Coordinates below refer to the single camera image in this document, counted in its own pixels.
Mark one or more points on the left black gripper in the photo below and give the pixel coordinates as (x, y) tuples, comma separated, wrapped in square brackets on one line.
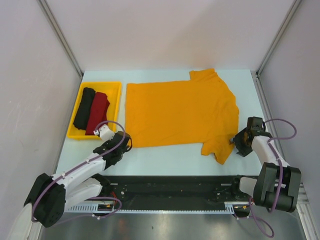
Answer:
[(106, 143)]

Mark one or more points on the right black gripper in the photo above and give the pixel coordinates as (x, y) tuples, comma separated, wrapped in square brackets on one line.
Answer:
[(243, 151)]

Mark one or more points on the orange t shirt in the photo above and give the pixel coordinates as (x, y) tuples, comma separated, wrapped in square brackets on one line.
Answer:
[(200, 110)]

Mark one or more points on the yellow plastic tray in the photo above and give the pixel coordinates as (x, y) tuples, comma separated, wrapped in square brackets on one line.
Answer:
[(113, 90)]

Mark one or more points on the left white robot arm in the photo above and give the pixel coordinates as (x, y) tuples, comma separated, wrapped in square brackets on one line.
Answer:
[(51, 195)]

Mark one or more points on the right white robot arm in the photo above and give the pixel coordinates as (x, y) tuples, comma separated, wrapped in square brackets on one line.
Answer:
[(277, 185)]

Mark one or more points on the red rolled t shirt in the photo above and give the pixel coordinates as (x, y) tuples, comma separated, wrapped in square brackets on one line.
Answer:
[(98, 112)]

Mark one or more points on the black rolled t shirt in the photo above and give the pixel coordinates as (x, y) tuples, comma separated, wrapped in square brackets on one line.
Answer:
[(83, 112)]

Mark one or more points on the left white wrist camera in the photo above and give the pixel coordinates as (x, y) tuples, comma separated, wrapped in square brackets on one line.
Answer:
[(104, 133)]

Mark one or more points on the white slotted cable duct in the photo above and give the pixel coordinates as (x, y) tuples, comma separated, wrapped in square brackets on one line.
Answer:
[(105, 207)]

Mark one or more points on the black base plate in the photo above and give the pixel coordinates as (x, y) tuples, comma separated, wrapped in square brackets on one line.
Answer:
[(174, 192)]

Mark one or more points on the right aluminium frame post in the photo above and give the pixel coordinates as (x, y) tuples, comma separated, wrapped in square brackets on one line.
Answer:
[(296, 4)]

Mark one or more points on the aluminium frame post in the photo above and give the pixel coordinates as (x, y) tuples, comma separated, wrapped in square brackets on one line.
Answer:
[(296, 4), (49, 15)]

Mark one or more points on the left aluminium frame post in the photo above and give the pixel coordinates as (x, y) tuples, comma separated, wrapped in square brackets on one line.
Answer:
[(49, 15)]

